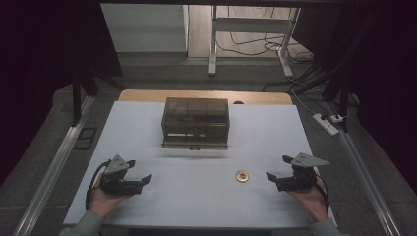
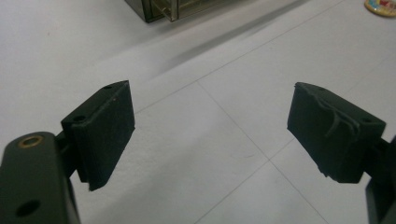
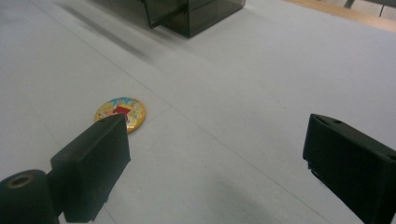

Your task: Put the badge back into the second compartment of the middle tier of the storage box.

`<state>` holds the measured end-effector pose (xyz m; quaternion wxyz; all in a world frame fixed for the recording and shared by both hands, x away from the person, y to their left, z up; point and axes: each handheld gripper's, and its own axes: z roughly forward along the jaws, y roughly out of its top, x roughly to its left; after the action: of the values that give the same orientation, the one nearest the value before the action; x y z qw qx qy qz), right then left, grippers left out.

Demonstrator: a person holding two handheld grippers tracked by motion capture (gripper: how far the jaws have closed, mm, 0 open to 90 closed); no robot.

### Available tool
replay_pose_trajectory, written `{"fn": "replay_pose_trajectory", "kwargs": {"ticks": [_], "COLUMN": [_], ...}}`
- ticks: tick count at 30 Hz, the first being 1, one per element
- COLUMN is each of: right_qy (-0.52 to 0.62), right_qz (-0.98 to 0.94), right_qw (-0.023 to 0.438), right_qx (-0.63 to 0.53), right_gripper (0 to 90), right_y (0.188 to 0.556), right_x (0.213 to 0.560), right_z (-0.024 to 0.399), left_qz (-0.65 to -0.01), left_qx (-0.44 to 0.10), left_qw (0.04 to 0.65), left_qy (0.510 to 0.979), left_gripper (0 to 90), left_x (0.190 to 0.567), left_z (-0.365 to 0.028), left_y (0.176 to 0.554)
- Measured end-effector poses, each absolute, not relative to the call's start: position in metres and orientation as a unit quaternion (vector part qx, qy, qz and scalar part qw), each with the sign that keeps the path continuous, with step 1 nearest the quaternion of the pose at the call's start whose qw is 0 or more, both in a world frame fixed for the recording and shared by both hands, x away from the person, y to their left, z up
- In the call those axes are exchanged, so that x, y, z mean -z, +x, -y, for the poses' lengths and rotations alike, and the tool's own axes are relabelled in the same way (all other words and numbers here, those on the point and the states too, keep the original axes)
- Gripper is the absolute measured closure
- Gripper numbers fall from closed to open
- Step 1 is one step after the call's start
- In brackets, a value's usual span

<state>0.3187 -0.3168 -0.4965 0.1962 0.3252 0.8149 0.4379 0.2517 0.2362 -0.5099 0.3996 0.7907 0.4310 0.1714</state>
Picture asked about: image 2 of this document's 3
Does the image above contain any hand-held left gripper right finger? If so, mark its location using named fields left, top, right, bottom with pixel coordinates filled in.
left=287, top=81, right=396, bottom=185

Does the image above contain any colourful round coaster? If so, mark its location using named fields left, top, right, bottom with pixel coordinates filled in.
left=363, top=0, right=396, bottom=18

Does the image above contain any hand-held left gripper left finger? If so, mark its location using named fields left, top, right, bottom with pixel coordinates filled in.
left=55, top=79, right=136, bottom=192

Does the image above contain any clear acrylic drawer organizer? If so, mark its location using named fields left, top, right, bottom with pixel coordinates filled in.
left=124, top=0, right=260, bottom=23

